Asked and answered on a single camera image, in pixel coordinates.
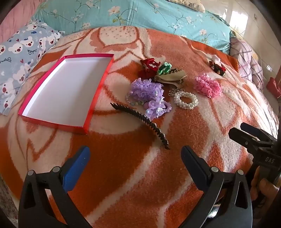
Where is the red shallow cardboard box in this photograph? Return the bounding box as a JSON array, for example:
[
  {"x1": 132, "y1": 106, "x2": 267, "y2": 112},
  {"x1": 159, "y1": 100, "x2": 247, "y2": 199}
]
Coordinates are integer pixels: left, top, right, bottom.
[{"x1": 18, "y1": 53, "x2": 115, "y2": 135}]

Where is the bear print pillow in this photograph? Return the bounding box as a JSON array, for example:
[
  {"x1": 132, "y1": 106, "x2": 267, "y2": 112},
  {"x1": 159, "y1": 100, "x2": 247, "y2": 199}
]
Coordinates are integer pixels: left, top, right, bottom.
[{"x1": 0, "y1": 19, "x2": 62, "y2": 115}]

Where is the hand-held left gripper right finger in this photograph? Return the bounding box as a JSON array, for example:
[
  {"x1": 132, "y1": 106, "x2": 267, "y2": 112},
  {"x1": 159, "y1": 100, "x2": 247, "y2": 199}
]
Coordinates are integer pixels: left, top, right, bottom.
[{"x1": 180, "y1": 145, "x2": 253, "y2": 228}]

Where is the red brown festive hair clip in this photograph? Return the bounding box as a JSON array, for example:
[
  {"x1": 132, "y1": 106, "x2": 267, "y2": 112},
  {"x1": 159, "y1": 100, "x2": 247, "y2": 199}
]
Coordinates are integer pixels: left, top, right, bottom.
[{"x1": 208, "y1": 55, "x2": 226, "y2": 77}]

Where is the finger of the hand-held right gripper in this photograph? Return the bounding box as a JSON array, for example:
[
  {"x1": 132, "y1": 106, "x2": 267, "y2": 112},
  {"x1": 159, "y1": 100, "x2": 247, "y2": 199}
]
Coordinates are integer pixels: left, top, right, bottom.
[
  {"x1": 228, "y1": 127, "x2": 275, "y2": 155},
  {"x1": 240, "y1": 122, "x2": 280, "y2": 142}
]

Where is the red cloth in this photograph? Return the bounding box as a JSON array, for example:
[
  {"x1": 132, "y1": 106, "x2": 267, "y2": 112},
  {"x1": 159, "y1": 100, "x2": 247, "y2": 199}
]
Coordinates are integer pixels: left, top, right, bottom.
[{"x1": 266, "y1": 77, "x2": 281, "y2": 98}]

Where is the beige patterned pillow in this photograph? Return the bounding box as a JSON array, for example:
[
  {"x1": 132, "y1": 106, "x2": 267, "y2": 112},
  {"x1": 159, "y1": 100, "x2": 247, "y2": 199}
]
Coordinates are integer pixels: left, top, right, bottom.
[{"x1": 171, "y1": 0, "x2": 205, "y2": 12}]

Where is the black hair comb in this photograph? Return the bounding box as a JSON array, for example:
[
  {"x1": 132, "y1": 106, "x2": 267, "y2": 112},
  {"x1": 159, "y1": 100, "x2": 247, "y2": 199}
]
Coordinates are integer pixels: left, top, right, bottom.
[{"x1": 110, "y1": 103, "x2": 170, "y2": 150}]

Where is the person's right hand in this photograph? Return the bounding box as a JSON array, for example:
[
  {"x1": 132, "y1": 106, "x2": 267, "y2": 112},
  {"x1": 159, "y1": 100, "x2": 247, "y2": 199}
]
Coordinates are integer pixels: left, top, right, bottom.
[{"x1": 250, "y1": 173, "x2": 281, "y2": 221}]

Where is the pink quilt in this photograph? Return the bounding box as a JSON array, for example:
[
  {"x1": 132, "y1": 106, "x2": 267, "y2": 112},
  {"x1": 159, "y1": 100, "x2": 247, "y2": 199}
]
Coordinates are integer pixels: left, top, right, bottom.
[{"x1": 0, "y1": 0, "x2": 53, "y2": 44}]

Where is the teal floral pillow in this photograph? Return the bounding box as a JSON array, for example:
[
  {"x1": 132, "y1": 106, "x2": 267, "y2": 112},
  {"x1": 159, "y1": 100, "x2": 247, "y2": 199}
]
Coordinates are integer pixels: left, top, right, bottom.
[{"x1": 35, "y1": 0, "x2": 233, "y2": 54}]

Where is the pink ruffle scrunchie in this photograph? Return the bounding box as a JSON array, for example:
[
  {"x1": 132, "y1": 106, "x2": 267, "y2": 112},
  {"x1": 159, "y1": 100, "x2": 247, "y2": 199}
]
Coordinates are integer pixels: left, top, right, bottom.
[{"x1": 194, "y1": 73, "x2": 222, "y2": 98}]

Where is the clear bead bracelet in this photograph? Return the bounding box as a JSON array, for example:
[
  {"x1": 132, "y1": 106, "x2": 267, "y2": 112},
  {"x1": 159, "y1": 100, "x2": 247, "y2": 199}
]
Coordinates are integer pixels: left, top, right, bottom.
[{"x1": 126, "y1": 93, "x2": 145, "y2": 106}]

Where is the purple ruffle scrunchie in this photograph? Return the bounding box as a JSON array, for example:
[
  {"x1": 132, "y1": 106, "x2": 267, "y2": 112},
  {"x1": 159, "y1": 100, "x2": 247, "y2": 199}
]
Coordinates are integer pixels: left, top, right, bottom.
[{"x1": 129, "y1": 78, "x2": 165, "y2": 103}]

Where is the red velvet bow clip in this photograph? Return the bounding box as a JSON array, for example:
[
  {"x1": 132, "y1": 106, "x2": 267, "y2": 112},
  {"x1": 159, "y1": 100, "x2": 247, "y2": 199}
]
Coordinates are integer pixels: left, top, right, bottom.
[{"x1": 140, "y1": 57, "x2": 162, "y2": 77}]

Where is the beige claw clip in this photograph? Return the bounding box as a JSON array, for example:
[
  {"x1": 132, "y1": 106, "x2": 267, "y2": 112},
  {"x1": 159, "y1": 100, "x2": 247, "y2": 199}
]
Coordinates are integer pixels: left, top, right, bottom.
[{"x1": 154, "y1": 68, "x2": 187, "y2": 85}]

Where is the white pearl bracelet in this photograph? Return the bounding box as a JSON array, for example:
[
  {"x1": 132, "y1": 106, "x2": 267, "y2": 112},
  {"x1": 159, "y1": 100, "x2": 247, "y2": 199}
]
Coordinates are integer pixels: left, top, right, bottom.
[{"x1": 174, "y1": 91, "x2": 198, "y2": 110}]

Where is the small purple hair tie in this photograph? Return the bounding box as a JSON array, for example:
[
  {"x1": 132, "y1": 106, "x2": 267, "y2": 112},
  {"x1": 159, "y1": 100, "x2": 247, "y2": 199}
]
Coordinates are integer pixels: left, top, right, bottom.
[{"x1": 144, "y1": 100, "x2": 173, "y2": 119}]

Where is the orange and cream blanket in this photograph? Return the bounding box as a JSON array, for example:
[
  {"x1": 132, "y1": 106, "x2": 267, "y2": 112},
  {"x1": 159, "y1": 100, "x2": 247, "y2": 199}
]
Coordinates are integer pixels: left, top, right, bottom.
[{"x1": 0, "y1": 26, "x2": 281, "y2": 228}]

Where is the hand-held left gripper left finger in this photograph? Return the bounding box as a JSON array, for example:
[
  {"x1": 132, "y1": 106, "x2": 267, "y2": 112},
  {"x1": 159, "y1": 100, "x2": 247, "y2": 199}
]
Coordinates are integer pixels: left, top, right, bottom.
[{"x1": 19, "y1": 146, "x2": 93, "y2": 228}]

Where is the plaid pillow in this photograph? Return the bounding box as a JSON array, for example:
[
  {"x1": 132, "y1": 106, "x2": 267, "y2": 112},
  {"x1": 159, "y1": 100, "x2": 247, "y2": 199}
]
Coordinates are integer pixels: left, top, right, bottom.
[{"x1": 229, "y1": 37, "x2": 264, "y2": 90}]

